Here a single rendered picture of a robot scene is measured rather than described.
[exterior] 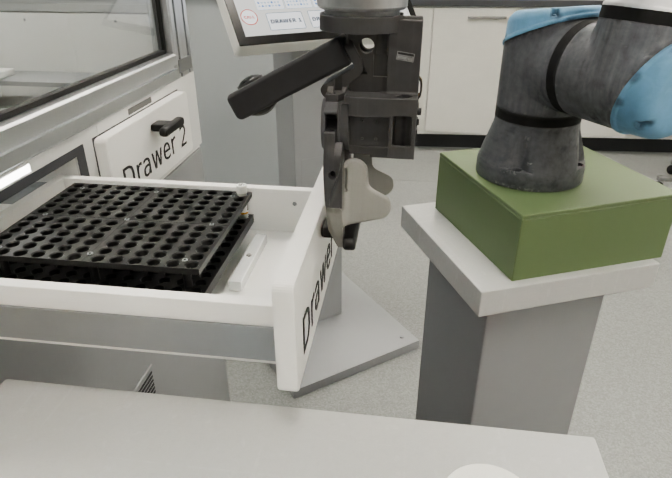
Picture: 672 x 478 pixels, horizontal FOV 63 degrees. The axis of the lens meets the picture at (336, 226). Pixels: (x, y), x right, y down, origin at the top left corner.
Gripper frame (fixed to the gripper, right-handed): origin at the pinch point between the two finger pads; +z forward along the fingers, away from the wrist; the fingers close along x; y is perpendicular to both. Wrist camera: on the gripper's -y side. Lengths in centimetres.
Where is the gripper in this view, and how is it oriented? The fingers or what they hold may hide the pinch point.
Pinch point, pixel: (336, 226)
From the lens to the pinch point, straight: 54.9
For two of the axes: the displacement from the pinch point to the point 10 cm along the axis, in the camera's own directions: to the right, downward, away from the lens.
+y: 9.9, 0.6, -1.2
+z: -0.1, 8.9, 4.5
